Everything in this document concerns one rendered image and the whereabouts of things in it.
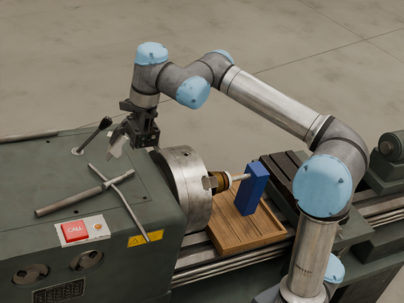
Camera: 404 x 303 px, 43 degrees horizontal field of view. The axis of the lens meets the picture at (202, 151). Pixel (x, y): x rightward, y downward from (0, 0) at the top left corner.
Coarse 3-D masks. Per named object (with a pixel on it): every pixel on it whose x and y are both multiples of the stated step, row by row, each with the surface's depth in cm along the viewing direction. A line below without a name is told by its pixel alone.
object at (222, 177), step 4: (208, 172) 188; (212, 172) 188; (216, 172) 188; (220, 172) 189; (224, 172) 189; (216, 176) 186; (220, 176) 186; (224, 176) 187; (220, 180) 186; (224, 180) 187; (228, 180) 188; (220, 184) 185; (224, 184) 187; (228, 184) 188; (212, 188) 186; (216, 188) 184; (220, 188) 186; (224, 188) 188; (212, 192) 187; (216, 192) 187; (220, 192) 188
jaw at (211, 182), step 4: (212, 176) 174; (204, 180) 171; (208, 180) 171; (212, 180) 174; (216, 180) 174; (204, 184) 170; (208, 184) 171; (212, 184) 173; (216, 184) 174; (204, 188) 170; (208, 188) 171
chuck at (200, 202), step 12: (180, 156) 172; (192, 156) 173; (192, 168) 170; (204, 168) 171; (192, 180) 168; (192, 192) 167; (204, 192) 169; (192, 204) 168; (204, 204) 170; (192, 216) 169; (204, 216) 172; (192, 228) 174
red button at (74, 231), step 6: (72, 222) 137; (78, 222) 137; (66, 228) 135; (72, 228) 135; (78, 228) 136; (84, 228) 136; (66, 234) 133; (72, 234) 134; (78, 234) 134; (84, 234) 135; (66, 240) 133; (72, 240) 133
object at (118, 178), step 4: (128, 172) 156; (132, 172) 156; (116, 176) 153; (120, 176) 153; (124, 176) 154; (128, 176) 155; (108, 180) 151; (112, 180) 151; (116, 180) 152; (120, 180) 153; (104, 184) 149; (108, 184) 150; (116, 184) 152; (104, 188) 150
